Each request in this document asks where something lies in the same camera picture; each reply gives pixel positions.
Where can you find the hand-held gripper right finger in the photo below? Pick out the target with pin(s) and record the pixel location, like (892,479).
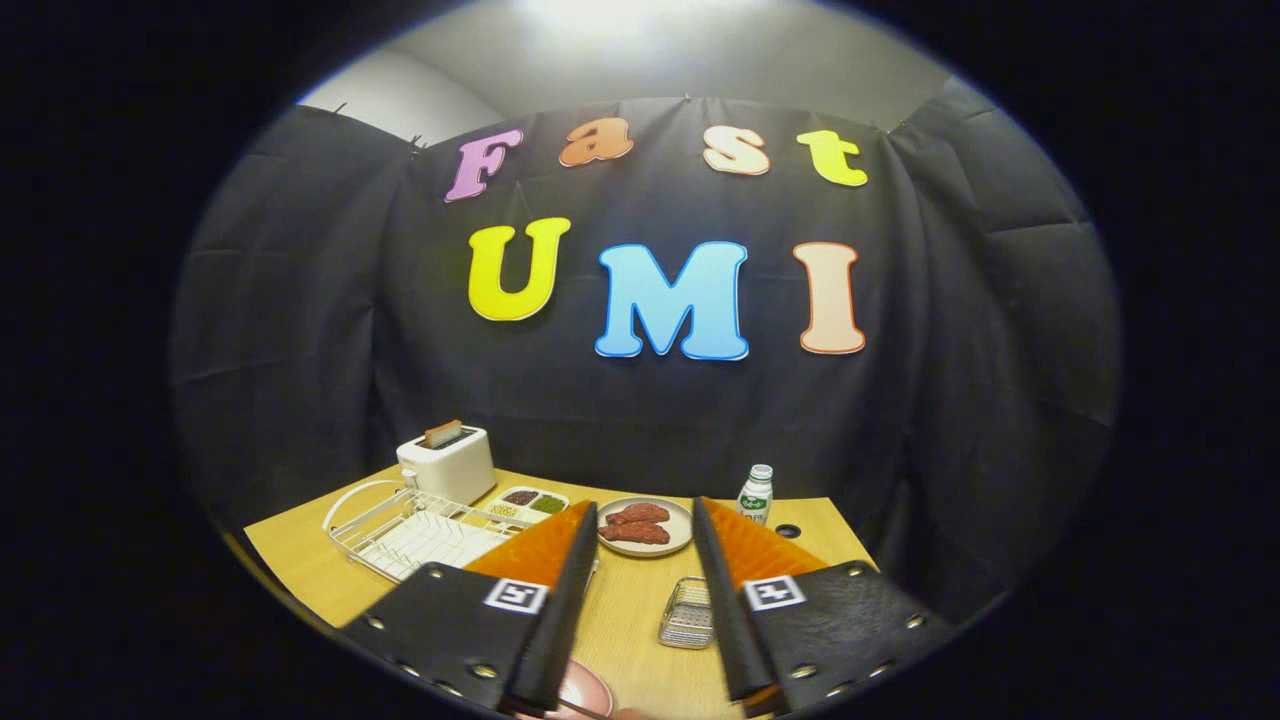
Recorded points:
(725,620)

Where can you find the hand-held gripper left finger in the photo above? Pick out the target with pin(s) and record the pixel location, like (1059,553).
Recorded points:
(565,610)

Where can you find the pink plate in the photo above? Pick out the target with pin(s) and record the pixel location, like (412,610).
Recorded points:
(585,690)

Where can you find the beige plate with meat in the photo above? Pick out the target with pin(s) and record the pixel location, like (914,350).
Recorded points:
(670,547)

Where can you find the divided tray of beans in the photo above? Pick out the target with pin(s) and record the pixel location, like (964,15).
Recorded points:
(520,497)

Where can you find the white green-label drink bottle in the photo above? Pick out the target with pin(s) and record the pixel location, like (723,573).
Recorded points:
(757,495)

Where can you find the white drip tray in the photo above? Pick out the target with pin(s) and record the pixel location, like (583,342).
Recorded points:
(440,540)

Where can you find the cream toaster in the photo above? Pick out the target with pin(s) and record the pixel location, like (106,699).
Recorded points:
(450,470)

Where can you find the brown toast slice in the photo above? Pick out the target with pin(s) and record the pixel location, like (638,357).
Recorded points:
(442,434)

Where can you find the black backdrop cloth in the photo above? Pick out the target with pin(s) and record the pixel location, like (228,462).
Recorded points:
(950,380)

